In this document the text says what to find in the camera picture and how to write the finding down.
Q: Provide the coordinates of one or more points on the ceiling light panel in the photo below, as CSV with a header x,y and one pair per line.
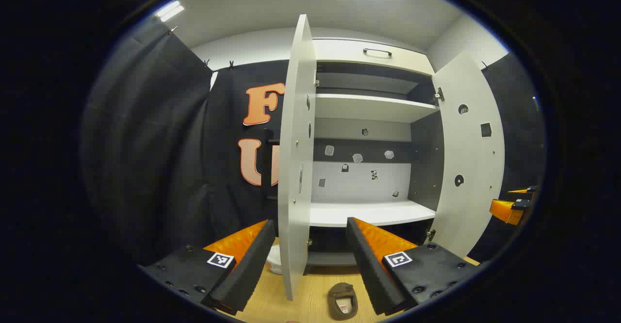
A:
x,y
170,10

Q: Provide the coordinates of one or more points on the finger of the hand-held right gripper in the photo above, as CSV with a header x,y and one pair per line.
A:
x,y
524,192
504,211

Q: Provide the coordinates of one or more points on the white lidded bowl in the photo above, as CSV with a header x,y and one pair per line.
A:
x,y
274,262

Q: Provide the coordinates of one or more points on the metal door hinge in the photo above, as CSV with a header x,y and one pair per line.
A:
x,y
431,234
439,94

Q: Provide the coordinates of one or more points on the white cabinet drawer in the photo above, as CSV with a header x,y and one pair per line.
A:
x,y
339,51

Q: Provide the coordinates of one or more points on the black backdrop cloth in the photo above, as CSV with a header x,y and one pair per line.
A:
x,y
145,143

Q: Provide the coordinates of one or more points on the brown fuzzy shoe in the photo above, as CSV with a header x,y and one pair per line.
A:
x,y
339,289

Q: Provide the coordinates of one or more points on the white shoe cabinet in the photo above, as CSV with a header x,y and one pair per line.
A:
x,y
368,107

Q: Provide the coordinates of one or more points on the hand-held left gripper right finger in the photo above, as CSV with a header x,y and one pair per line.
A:
x,y
366,269

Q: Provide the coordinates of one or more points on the white shoe cabinet door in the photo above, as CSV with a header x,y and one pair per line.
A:
x,y
470,153
296,168

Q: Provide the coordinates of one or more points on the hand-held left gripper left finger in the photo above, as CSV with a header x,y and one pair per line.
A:
x,y
247,274

